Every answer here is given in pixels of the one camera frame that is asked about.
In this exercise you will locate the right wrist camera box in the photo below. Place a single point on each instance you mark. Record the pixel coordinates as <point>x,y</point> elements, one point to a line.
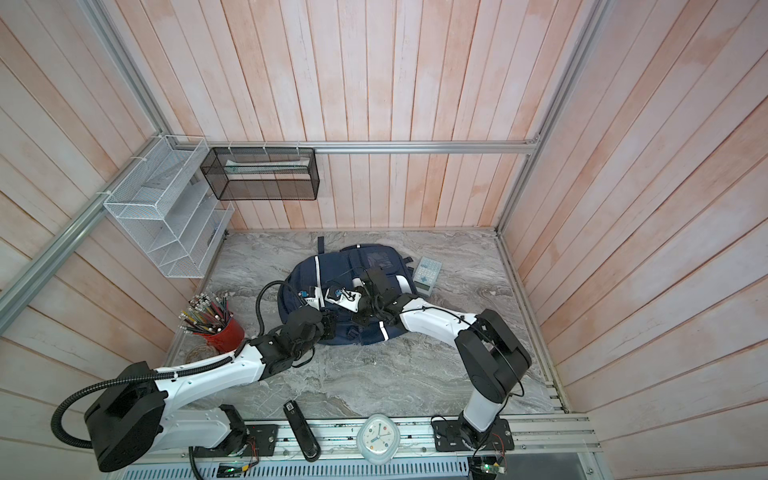
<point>343,298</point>

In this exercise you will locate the white wire mesh shelf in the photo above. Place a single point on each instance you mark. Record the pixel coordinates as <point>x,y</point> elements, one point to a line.
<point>168,208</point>

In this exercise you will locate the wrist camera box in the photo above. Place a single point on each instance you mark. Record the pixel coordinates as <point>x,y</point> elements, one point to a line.
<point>311,297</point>
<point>343,298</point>

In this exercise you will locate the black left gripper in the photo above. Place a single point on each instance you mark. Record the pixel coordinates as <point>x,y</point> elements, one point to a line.
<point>329,325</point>

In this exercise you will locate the grey calculator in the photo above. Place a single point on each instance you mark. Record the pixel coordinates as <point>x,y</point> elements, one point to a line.
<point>425,276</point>

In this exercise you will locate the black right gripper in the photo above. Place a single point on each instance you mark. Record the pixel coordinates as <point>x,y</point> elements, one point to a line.
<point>359,319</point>

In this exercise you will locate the aluminium frame rail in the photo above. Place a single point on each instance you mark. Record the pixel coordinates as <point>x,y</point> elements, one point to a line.
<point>390,147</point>

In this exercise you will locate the black wire mesh basket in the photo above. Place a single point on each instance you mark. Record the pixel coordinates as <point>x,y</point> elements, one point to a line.
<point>262,173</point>

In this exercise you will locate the navy blue student backpack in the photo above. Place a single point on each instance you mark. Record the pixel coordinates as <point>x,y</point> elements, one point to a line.
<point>350,287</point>

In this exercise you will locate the bundle of pencils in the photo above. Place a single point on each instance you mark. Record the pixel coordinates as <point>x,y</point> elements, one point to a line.
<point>207,314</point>

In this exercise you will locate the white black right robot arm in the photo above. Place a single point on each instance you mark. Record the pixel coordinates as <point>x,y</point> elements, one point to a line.
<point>494,358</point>

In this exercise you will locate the white round clock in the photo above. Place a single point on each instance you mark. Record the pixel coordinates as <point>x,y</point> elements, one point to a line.
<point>378,439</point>

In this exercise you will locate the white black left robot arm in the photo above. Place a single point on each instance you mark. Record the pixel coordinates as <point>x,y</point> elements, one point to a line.
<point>146,410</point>

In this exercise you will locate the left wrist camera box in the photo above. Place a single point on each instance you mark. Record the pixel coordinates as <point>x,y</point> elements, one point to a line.
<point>311,297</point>

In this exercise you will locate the clear tape roll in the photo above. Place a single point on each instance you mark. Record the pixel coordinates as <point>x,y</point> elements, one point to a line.
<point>201,352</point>

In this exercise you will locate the red pencil cup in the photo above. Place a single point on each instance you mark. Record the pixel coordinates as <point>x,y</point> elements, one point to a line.
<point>227,338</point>

